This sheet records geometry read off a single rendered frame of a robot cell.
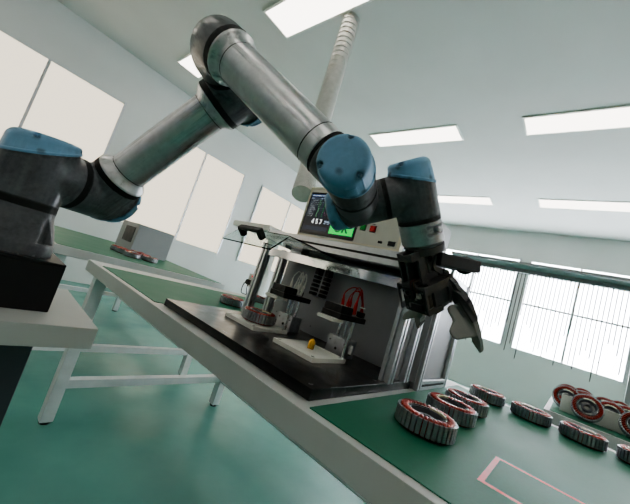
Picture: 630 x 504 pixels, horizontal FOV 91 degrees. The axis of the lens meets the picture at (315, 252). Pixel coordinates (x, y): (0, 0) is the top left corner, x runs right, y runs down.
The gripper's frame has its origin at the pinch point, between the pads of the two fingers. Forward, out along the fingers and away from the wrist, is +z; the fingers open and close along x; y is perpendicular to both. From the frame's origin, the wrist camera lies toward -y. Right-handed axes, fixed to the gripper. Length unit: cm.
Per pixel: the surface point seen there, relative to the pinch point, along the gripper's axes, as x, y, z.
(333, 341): -39.1, 7.5, 11.5
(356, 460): 7.6, 28.8, 3.2
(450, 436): 5.9, 9.7, 12.7
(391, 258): -28.0, -11.9, -10.3
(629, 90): -82, -329, -50
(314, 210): -65, -10, -27
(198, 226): -546, -13, -24
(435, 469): 11.8, 18.9, 8.2
